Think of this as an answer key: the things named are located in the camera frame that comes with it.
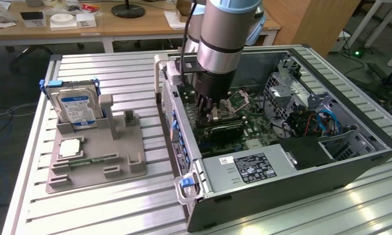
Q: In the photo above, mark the cardboard box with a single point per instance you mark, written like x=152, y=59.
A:
x=184, y=7

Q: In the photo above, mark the hard disk blue label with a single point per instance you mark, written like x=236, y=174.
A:
x=75, y=107

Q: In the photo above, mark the green graphics card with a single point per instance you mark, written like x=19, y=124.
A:
x=226, y=133

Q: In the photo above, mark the white round dish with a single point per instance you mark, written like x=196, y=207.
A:
x=63, y=22

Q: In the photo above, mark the wooden cabinet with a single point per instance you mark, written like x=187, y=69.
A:
x=314, y=24

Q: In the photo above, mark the white box black lid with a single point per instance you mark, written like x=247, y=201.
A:
x=33, y=22

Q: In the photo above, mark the red packet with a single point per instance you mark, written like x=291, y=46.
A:
x=88, y=8

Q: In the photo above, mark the blue case latch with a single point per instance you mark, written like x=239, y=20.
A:
x=187, y=183

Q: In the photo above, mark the metal socket cover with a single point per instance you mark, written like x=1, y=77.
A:
x=242, y=101

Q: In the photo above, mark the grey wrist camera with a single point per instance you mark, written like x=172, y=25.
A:
x=176, y=73

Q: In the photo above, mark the black floor stand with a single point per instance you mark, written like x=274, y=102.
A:
x=375, y=69

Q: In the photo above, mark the CPU socket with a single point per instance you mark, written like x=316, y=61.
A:
x=228, y=113

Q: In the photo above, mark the wooden desk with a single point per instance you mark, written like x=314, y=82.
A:
x=19, y=34

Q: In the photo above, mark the silver CPU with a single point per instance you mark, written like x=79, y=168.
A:
x=68, y=148

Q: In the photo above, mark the grey cup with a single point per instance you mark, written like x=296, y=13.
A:
x=33, y=3

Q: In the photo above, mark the small white box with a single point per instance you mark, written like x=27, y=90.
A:
x=86, y=20

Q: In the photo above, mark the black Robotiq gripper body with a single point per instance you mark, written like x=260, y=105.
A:
x=214, y=83

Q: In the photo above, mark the white box red button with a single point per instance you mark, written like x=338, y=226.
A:
x=342, y=45

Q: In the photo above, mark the white paper label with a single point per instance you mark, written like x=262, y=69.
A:
x=3, y=25

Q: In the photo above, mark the open black PC case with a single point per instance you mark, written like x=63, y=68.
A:
x=280, y=195

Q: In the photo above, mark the metal drive bracket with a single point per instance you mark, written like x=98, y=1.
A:
x=339, y=140

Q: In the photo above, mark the blue disk caddy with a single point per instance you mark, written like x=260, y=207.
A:
x=53, y=83

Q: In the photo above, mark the grey power supply unit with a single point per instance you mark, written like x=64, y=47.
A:
x=215, y=176

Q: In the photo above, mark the perforated metal disk bay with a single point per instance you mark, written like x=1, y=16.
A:
x=280, y=98

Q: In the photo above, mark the silver chipset heatsink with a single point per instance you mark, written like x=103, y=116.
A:
x=256, y=144

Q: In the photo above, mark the black chair base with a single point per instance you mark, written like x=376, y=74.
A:
x=29, y=52

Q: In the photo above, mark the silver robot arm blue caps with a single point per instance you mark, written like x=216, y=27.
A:
x=222, y=29

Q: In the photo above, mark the grey parts rack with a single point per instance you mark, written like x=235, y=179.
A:
x=95, y=147

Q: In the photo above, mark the black lamp base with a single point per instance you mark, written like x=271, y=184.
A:
x=128, y=11

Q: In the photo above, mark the green motherboard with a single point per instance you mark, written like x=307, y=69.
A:
x=258, y=129

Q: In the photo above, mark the white paper stack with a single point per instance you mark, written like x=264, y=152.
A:
x=175, y=22

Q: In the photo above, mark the device with green light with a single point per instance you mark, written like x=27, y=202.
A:
x=356, y=53

